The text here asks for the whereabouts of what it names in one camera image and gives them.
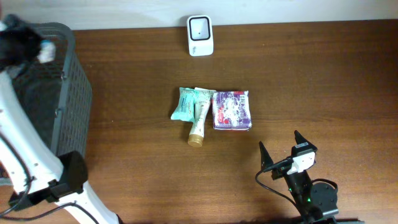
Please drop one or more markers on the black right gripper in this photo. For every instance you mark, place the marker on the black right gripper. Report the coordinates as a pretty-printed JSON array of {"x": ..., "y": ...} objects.
[{"x": 265, "y": 159}]

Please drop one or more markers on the purple tissue pack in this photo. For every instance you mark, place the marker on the purple tissue pack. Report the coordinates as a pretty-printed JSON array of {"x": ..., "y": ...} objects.
[{"x": 231, "y": 111}]

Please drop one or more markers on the white Pantene tube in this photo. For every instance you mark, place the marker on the white Pantene tube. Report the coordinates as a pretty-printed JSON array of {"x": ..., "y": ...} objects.
[{"x": 202, "y": 106}]

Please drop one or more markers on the mint green wipes pack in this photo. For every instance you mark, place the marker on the mint green wipes pack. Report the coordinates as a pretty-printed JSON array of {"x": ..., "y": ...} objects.
[{"x": 186, "y": 103}]

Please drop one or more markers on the small teal tissue pack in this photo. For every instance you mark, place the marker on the small teal tissue pack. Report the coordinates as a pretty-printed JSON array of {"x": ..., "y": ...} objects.
[{"x": 47, "y": 51}]

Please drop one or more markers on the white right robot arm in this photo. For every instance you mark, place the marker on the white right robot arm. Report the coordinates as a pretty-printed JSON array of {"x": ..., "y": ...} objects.
[{"x": 315, "y": 200}]

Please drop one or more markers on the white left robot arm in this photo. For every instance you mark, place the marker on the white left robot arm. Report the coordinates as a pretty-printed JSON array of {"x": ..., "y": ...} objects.
[{"x": 34, "y": 171}]

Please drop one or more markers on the white barcode scanner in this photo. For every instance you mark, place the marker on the white barcode scanner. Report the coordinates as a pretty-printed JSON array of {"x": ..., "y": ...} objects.
[{"x": 200, "y": 35}]

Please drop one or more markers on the dark grey plastic basket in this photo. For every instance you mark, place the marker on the dark grey plastic basket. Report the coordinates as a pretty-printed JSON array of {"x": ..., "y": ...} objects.
[{"x": 57, "y": 96}]

